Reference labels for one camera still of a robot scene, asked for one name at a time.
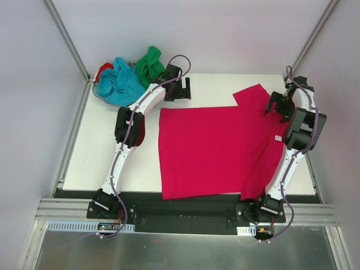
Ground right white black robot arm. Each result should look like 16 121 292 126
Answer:
253 75 327 223

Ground magenta t-shirt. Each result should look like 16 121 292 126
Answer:
134 84 285 200

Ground right aluminium frame post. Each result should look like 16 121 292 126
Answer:
292 0 341 75

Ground red t-shirt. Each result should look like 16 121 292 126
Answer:
93 62 114 83

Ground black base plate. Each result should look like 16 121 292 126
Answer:
53 188 323 234

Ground white cable duct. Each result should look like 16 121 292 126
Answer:
236 226 256 237
47 220 122 234

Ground grey plastic basket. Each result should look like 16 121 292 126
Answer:
93 73 137 107

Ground aluminium frame post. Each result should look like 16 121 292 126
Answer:
292 0 341 75
42 0 91 83

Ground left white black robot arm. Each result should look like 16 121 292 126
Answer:
87 64 191 219

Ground left aluminium frame post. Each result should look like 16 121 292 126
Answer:
42 0 91 83

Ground left white cable duct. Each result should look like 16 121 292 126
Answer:
47 220 122 234

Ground front aluminium rail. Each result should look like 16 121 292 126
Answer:
35 198 340 227

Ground green t-shirt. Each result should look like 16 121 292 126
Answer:
135 46 165 89

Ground right white cable duct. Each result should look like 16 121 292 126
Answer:
236 226 256 237

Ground cyan t-shirt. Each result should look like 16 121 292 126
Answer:
96 57 146 106

